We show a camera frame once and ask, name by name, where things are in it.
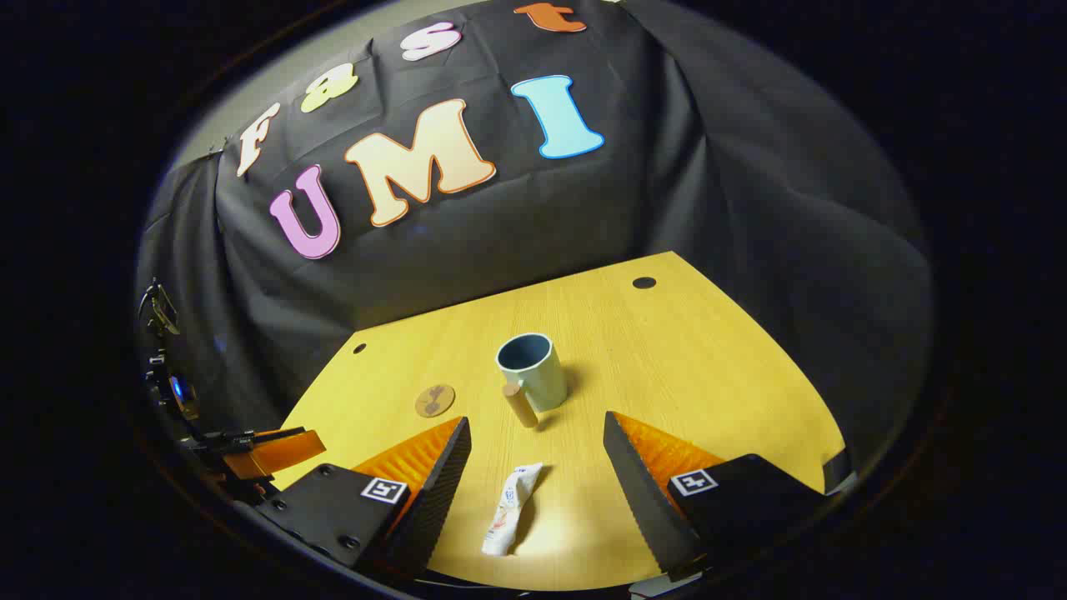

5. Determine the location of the white toothpaste tube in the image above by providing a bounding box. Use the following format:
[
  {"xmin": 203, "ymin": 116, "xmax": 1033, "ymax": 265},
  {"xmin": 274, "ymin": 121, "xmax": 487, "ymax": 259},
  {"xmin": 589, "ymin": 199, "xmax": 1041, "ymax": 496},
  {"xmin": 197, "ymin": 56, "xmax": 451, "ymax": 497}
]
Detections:
[{"xmin": 481, "ymin": 463, "xmax": 544, "ymax": 558}]

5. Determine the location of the wooden desktop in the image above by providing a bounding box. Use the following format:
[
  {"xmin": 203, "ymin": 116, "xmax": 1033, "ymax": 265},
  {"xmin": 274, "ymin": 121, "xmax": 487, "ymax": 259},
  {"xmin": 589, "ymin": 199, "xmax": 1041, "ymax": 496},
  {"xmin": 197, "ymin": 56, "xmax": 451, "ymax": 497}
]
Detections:
[{"xmin": 271, "ymin": 251, "xmax": 851, "ymax": 593}]

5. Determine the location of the round cork coaster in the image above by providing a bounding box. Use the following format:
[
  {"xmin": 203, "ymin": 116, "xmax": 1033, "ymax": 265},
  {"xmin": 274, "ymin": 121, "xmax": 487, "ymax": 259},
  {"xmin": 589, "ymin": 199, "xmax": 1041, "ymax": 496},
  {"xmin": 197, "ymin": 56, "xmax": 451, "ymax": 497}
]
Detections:
[{"xmin": 415, "ymin": 383, "xmax": 457, "ymax": 418}]

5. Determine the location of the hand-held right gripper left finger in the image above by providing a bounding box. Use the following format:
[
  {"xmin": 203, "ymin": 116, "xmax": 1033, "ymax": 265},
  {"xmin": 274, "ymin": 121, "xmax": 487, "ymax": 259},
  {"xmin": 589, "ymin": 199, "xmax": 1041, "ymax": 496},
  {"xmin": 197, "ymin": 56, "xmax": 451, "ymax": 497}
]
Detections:
[{"xmin": 254, "ymin": 417, "xmax": 472, "ymax": 580}]

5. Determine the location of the pale green cup wooden handle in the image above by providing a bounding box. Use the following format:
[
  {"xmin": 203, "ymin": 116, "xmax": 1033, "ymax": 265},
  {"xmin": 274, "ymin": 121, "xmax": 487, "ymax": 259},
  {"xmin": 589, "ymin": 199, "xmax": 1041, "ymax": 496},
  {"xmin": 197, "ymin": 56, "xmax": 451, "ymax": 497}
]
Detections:
[{"xmin": 496, "ymin": 332, "xmax": 569, "ymax": 430}]

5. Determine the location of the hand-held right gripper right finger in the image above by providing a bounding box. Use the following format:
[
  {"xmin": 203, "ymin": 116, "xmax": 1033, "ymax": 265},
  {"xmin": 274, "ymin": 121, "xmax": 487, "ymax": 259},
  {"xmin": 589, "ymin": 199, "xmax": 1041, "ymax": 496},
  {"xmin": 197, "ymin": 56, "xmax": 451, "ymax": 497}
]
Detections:
[{"xmin": 603, "ymin": 411, "xmax": 834, "ymax": 584}]

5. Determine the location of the black backdrop cloth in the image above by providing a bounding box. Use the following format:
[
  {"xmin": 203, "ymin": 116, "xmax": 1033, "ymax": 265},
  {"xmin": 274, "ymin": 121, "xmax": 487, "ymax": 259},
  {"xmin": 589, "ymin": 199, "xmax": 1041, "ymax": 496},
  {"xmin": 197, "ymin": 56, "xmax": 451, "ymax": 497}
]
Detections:
[{"xmin": 133, "ymin": 0, "xmax": 934, "ymax": 493}]

